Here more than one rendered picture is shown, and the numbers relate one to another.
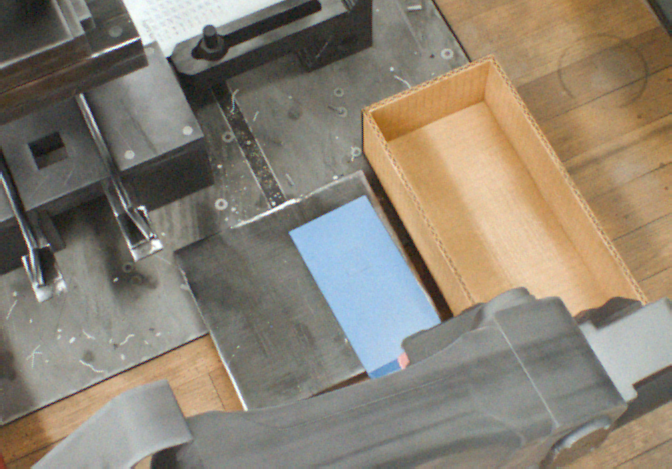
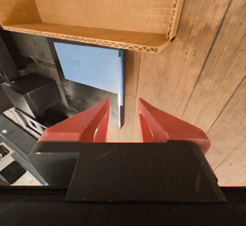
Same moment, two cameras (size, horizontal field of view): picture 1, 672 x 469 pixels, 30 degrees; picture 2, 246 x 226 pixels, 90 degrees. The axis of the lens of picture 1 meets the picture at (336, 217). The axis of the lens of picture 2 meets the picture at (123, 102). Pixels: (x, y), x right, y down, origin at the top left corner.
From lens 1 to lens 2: 0.83 m
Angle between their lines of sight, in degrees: 47
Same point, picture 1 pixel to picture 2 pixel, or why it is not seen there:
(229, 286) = (79, 103)
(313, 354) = not seen: hidden behind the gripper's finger
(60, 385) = not seen: hidden behind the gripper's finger
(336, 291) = (87, 80)
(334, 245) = (71, 68)
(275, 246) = (70, 84)
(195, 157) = (36, 93)
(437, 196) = (60, 0)
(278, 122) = (37, 49)
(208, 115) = (37, 67)
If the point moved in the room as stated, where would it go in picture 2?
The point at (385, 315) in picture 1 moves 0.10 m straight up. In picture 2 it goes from (100, 71) to (42, 104)
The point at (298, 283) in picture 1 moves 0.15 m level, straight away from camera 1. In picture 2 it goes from (82, 87) to (32, 54)
